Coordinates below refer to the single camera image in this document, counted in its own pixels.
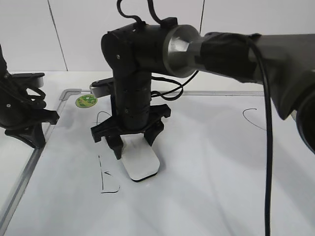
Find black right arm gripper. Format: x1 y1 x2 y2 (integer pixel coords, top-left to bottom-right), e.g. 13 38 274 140
91 71 171 159

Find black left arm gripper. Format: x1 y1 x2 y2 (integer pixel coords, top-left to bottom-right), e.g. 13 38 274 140
0 73 59 148

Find white rectangular whiteboard eraser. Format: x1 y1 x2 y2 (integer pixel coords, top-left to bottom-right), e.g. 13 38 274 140
121 135 160 182

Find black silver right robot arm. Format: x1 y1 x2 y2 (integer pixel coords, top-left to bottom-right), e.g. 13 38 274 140
91 18 315 158

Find green round magnet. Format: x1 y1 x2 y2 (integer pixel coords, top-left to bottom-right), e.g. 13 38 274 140
75 94 97 108

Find aluminium framed whiteboard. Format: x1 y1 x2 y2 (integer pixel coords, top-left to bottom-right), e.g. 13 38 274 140
0 88 315 236

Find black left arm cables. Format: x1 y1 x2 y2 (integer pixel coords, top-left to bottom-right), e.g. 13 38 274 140
23 86 47 110

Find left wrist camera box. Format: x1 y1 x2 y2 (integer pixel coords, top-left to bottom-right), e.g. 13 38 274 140
11 72 45 88

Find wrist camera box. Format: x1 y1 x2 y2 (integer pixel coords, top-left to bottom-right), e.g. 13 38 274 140
90 77 114 98
11 72 45 88

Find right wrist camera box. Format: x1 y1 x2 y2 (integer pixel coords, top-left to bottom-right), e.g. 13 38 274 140
90 77 114 98

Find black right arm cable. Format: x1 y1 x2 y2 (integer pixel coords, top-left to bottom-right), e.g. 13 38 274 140
116 0 274 236

